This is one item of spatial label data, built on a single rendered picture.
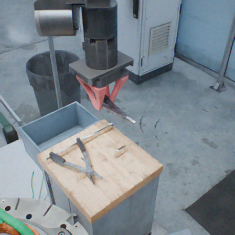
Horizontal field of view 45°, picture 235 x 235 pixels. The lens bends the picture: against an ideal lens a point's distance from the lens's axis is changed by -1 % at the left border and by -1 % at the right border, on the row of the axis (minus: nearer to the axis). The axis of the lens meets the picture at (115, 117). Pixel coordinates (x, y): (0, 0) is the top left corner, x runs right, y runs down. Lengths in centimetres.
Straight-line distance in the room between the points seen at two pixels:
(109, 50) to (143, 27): 208
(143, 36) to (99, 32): 214
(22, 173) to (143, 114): 160
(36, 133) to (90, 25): 38
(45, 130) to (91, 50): 35
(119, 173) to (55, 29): 31
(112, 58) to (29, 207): 29
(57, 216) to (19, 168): 54
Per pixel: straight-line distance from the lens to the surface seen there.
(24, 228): 44
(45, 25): 47
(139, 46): 263
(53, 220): 51
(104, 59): 49
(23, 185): 98
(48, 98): 203
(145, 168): 61
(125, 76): 53
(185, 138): 228
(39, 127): 76
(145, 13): 252
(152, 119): 240
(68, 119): 80
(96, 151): 64
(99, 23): 46
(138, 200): 65
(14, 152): 109
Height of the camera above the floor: 152
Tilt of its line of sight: 39 degrees down
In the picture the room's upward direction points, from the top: straight up
